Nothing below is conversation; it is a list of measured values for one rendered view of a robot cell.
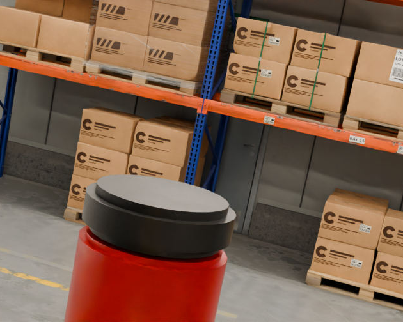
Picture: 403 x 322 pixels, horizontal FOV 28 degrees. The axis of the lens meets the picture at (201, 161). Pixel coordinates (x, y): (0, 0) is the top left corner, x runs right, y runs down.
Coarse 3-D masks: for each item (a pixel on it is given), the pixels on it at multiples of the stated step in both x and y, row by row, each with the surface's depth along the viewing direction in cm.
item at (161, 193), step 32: (96, 192) 26; (128, 192) 25; (160, 192) 26; (192, 192) 27; (96, 224) 25; (128, 224) 24; (160, 224) 24; (192, 224) 24; (224, 224) 25; (192, 256) 25
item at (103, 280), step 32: (96, 256) 25; (128, 256) 24; (160, 256) 25; (224, 256) 27; (96, 288) 25; (128, 288) 24; (160, 288) 24; (192, 288) 25; (64, 320) 27; (96, 320) 25; (128, 320) 24; (160, 320) 25; (192, 320) 25
